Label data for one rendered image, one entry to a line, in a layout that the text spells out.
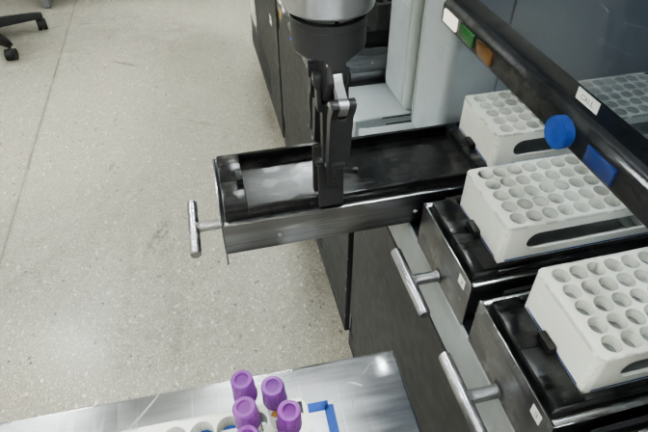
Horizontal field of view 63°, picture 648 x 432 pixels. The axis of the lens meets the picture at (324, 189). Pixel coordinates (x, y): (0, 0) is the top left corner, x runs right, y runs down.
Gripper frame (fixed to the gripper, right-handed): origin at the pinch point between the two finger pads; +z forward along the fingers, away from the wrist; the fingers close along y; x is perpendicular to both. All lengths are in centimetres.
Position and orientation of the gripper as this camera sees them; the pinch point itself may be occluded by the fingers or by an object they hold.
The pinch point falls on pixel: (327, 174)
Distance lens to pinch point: 64.0
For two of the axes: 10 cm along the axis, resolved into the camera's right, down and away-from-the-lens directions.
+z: 0.0, 7.6, 6.5
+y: -2.4, -6.3, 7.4
